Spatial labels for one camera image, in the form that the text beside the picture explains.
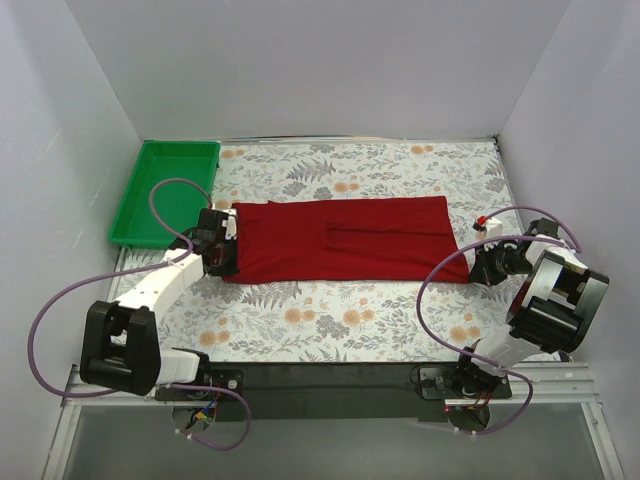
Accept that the green plastic tray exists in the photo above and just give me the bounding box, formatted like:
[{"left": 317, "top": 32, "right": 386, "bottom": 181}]
[{"left": 109, "top": 140, "right": 220, "bottom": 250}]

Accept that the red t shirt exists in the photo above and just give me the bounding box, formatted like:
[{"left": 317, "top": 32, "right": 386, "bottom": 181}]
[{"left": 227, "top": 196, "right": 469, "bottom": 284}]

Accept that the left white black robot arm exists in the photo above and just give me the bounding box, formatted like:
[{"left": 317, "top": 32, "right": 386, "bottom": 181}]
[{"left": 80, "top": 208, "right": 238, "bottom": 400}]

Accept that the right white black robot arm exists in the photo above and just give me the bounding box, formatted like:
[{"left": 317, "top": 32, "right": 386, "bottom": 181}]
[{"left": 452, "top": 218, "right": 610, "bottom": 398}]

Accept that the floral patterned table mat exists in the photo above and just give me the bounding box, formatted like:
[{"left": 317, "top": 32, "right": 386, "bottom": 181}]
[{"left": 157, "top": 141, "right": 522, "bottom": 362}]

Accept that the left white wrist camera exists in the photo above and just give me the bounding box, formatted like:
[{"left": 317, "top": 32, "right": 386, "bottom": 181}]
[{"left": 222, "top": 208, "right": 238, "bottom": 240}]

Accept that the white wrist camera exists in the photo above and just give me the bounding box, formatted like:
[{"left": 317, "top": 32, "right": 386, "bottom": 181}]
[
  {"left": 222, "top": 208, "right": 238, "bottom": 240},
  {"left": 473, "top": 216, "right": 503, "bottom": 241}
]

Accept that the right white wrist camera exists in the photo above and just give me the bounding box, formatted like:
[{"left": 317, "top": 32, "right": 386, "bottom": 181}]
[{"left": 473, "top": 216, "right": 503, "bottom": 241}]

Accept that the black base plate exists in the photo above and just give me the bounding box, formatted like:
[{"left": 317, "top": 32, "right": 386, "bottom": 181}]
[{"left": 154, "top": 362, "right": 511, "bottom": 421}]

